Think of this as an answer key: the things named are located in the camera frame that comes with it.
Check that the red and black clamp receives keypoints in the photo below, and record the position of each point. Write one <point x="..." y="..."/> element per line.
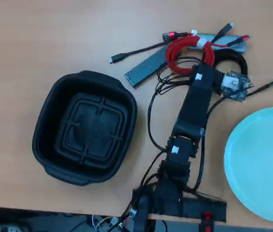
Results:
<point x="207" y="221"/>

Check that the black square plastic bowl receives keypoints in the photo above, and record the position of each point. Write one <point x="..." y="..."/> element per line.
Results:
<point x="85" y="128"/>

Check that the dark ribbed metal enclosure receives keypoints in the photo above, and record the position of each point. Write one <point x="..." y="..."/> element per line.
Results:
<point x="148" y="67"/>

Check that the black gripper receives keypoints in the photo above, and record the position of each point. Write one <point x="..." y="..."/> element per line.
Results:
<point x="206" y="78"/>

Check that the light blue plate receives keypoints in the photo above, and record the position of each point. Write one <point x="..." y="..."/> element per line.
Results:
<point x="264" y="164"/>

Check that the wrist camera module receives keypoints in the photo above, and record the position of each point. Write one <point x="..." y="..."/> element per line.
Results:
<point x="234" y="85"/>

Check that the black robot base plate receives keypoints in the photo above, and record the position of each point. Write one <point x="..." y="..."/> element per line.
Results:
<point x="199" y="209"/>

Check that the grey flat metal enclosure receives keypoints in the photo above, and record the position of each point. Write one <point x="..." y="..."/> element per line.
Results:
<point x="241" y="47"/>

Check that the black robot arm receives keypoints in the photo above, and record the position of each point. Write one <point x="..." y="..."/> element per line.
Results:
<point x="193" y="113"/>

